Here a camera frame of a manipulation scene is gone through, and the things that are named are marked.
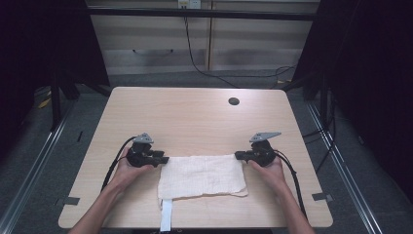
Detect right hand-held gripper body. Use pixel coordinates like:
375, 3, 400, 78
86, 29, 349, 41
247, 131, 282, 168

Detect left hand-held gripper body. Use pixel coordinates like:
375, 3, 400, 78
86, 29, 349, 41
126, 132, 158, 169

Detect white towel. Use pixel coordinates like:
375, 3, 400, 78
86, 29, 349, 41
157, 153, 249, 232

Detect person's left hand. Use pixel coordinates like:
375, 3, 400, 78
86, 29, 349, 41
110, 145, 156, 193

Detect person's right hand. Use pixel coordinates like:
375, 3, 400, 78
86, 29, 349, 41
247, 155, 289, 197

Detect grey tape piece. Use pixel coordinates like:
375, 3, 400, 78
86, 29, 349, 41
311, 192, 334, 202
55, 196, 81, 207

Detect black stand leg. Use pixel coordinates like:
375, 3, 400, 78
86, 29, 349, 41
50, 77, 63, 132

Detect yellow floor tape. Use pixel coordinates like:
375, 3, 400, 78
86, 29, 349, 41
37, 97, 53, 110

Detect black curtain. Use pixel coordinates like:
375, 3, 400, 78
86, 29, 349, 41
0, 0, 110, 157
291, 0, 413, 204

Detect black horizontal bar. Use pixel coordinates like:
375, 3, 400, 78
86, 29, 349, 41
87, 7, 317, 22

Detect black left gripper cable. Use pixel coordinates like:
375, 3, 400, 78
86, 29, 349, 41
100, 136, 138, 193

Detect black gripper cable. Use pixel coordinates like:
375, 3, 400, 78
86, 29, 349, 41
100, 136, 138, 193
274, 149, 309, 219

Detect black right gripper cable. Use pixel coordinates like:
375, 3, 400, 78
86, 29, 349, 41
274, 149, 309, 219

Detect black cables by stand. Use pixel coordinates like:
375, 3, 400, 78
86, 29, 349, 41
303, 89, 338, 174

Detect metal floor rail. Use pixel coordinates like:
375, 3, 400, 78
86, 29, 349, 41
0, 105, 75, 234
306, 102, 385, 234

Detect long black floor cable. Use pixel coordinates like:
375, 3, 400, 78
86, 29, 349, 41
183, 16, 297, 90

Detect white wall socket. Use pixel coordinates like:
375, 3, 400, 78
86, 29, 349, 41
177, 0, 203, 10

